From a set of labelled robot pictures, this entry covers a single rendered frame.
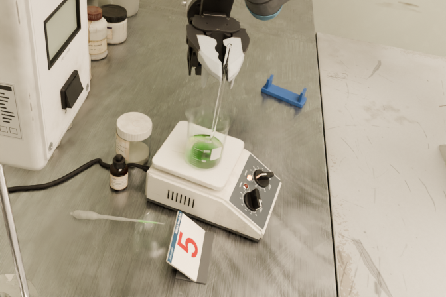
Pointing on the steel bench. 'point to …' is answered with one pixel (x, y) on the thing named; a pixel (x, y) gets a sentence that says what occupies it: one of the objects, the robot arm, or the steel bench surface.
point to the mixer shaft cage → (20, 281)
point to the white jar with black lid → (115, 22)
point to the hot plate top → (178, 156)
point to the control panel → (267, 194)
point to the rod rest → (284, 93)
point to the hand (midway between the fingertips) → (224, 69)
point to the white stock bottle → (96, 33)
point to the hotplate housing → (204, 199)
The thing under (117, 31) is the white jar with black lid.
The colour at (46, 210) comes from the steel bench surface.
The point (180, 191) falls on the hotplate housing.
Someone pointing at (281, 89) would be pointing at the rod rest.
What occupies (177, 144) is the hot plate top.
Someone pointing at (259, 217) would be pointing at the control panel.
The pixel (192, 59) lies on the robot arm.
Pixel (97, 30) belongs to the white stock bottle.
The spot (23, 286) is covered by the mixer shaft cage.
